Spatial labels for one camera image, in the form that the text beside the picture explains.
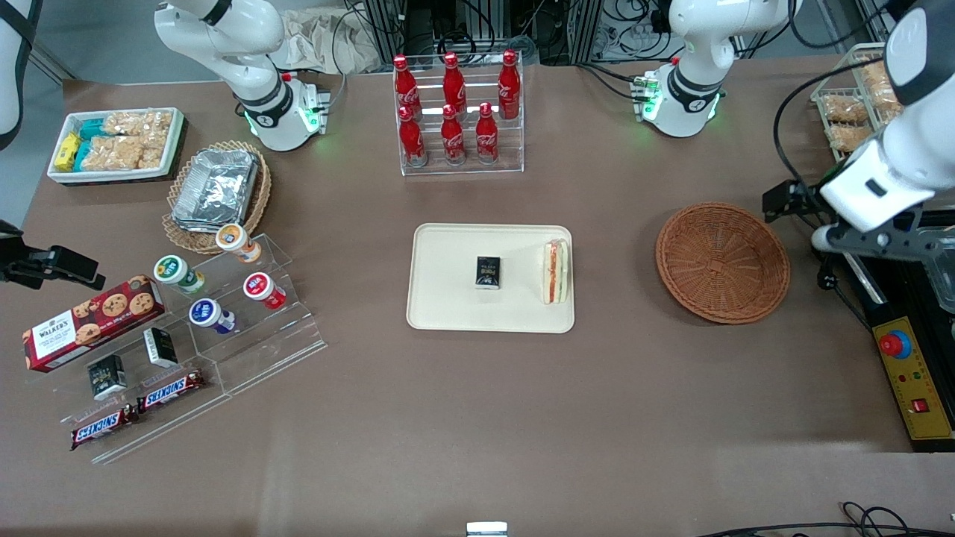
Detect black power plug cable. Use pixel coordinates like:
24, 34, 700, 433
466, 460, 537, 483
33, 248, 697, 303
815, 252, 874, 329

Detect clear plastic container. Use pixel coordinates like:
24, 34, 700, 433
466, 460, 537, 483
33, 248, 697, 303
925, 250, 955, 314

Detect red cola bottle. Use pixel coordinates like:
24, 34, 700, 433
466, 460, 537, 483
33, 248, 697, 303
475, 101, 499, 165
440, 104, 468, 166
442, 51, 468, 116
398, 105, 428, 168
392, 54, 423, 120
498, 49, 522, 121

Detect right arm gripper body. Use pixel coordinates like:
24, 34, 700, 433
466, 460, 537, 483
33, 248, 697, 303
0, 221, 29, 288

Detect Snickers bar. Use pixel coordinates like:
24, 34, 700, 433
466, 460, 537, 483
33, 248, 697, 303
70, 403, 140, 451
137, 368, 206, 413

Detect black machine with yellow panel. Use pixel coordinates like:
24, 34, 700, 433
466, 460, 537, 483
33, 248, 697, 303
839, 246, 955, 453

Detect black arm base cables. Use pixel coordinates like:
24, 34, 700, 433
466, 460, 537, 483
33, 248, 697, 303
578, 63, 644, 101

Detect bagged cracker snack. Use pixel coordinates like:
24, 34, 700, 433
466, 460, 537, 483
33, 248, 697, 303
828, 123, 875, 155
823, 93, 871, 125
858, 58, 901, 113

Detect pale oval wicker tray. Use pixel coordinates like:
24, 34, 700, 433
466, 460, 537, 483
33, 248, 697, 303
162, 139, 272, 256

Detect red Walkers cookie box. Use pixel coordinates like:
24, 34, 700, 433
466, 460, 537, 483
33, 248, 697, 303
22, 274, 166, 373

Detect red lid cup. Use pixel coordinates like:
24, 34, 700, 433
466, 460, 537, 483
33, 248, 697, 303
242, 272, 287, 311

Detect black looped floor cable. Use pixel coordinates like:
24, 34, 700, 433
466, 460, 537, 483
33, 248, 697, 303
694, 501, 955, 537

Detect white wire snack rack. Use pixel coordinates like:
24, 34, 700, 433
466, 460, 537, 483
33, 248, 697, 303
811, 43, 907, 161

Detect cream plastic serving tray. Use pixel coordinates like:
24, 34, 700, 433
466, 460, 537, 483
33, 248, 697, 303
406, 223, 576, 334

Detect white rectangular snack tray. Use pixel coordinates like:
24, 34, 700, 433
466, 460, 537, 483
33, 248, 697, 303
46, 107, 186, 184

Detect yellow snack packet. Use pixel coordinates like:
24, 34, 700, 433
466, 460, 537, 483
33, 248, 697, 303
54, 132, 81, 172

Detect black cable bundle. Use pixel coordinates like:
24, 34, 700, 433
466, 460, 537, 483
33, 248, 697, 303
597, 0, 672, 62

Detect green lid cup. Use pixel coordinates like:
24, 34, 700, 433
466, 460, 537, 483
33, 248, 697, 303
153, 254, 206, 294

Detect blue lid cup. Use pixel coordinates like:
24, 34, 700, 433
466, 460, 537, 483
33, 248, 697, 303
188, 298, 237, 334

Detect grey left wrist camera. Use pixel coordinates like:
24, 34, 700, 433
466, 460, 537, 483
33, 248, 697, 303
812, 215, 950, 260

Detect brown round wicker basket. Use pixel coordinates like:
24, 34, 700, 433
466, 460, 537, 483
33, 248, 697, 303
655, 202, 792, 325

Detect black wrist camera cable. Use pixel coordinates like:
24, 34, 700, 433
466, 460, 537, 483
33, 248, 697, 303
773, 56, 896, 183

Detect orange lid cup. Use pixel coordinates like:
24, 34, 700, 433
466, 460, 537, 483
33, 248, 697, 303
216, 223, 263, 264

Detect crumpled beige paper bag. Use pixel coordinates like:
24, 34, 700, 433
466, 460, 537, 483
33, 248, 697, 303
280, 7, 381, 74

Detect triangle sandwich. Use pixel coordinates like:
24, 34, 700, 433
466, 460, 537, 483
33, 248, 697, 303
542, 238, 571, 306

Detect clear acrylic tiered stand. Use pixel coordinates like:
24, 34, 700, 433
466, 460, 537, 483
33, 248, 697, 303
22, 233, 329, 465

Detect clear acrylic bottle rack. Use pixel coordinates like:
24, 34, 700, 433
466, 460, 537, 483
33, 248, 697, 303
393, 51, 525, 177

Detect stack of foil trays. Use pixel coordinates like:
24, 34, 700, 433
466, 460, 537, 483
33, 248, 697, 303
171, 148, 260, 233

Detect aluminium equipment frame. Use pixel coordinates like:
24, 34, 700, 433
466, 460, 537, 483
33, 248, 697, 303
358, 0, 605, 66

